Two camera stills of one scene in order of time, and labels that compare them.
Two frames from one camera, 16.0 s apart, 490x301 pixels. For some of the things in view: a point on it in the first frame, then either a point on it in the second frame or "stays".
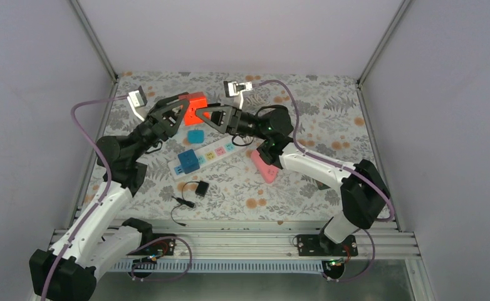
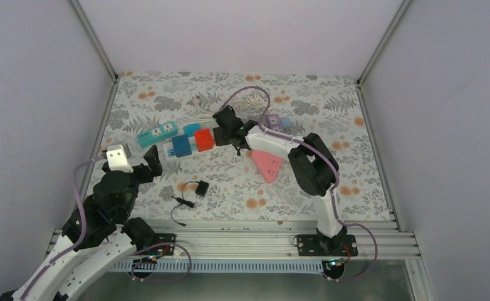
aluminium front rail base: x=254 y=246 stays
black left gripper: x=158 y=121 to x=152 y=158
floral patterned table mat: x=200 y=175 stays
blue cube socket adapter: x=188 y=162 to x=182 y=145
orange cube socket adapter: x=197 y=100 to x=204 y=140
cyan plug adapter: x=195 y=136 to x=190 y=129
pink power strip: x=268 y=172 stays
